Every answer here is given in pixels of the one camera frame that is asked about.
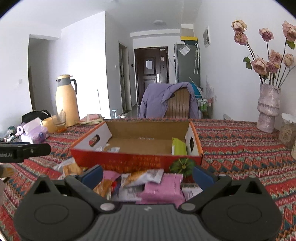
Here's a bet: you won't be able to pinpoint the pink ceramic vase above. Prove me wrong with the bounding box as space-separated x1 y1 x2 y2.
257 84 280 133

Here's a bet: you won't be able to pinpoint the yellow round container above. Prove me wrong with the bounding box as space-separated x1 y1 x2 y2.
42 117 56 133

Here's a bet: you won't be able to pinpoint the wooden chair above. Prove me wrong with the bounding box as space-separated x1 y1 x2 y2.
165 88 190 118

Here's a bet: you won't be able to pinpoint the glass jar with white lid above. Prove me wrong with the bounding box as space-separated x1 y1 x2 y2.
279 113 296 149

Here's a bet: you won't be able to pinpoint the pink snack packet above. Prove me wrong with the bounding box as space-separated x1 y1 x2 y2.
139 174 183 200
136 195 185 208

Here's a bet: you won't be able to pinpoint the orange cardboard box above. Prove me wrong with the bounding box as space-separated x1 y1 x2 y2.
70 119 204 173

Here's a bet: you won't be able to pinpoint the purple tissue pack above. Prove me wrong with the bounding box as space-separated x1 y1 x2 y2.
20 118 49 144

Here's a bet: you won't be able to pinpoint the yellow box on refrigerator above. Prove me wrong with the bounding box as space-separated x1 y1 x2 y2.
181 36 198 41

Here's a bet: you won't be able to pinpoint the dark brown door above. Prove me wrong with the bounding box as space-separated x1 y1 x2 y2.
134 47 169 105

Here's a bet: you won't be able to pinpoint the glass cup with tea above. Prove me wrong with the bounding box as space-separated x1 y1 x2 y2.
51 110 67 133

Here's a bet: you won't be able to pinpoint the dried pink roses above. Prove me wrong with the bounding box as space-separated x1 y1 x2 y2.
231 20 295 88

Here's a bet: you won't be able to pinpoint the upper pink snack packet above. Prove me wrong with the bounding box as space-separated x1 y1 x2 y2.
139 174 183 200

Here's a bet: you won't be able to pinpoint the patterned red tablecloth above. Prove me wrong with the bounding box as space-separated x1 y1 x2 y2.
1 120 295 240

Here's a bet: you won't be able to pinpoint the lower pink snack packet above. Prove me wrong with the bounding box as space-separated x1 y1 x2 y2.
136 195 185 208

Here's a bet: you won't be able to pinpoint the orange chip packet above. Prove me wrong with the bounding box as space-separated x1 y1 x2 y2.
93 179 114 200

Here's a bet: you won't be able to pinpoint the wall electrical panel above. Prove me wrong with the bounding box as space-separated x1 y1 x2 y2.
203 26 211 48

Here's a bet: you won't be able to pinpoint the lime green snack box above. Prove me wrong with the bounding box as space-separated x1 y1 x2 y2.
171 138 187 156

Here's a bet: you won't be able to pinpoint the silver orange packet on table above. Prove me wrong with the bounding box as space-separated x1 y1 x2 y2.
121 169 164 188

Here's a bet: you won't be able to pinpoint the yellow thermos jug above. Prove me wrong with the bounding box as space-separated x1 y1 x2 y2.
55 74 80 126

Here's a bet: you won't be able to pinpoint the purple jacket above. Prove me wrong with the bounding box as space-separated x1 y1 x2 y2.
138 82 200 119

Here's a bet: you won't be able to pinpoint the grey refrigerator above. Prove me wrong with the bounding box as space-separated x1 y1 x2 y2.
174 40 200 87

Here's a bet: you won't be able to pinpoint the red packets on table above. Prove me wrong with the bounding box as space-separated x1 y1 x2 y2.
79 114 104 125

